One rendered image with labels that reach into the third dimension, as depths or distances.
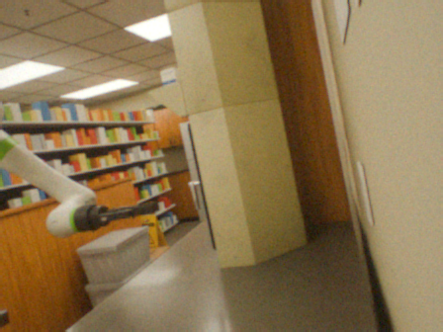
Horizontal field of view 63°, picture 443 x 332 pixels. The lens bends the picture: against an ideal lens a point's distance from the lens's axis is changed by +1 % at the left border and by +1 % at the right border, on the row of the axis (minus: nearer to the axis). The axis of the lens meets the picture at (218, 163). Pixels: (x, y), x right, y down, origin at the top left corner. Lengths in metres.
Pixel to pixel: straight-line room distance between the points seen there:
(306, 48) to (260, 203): 0.61
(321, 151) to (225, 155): 0.45
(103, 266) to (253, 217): 2.41
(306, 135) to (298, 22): 0.41
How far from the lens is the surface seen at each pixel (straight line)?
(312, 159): 1.38
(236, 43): 1.12
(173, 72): 1.16
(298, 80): 1.38
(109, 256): 3.28
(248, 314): 0.84
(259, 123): 1.10
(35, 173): 1.51
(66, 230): 1.38
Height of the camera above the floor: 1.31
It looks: 3 degrees down
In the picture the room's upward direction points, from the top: 12 degrees counter-clockwise
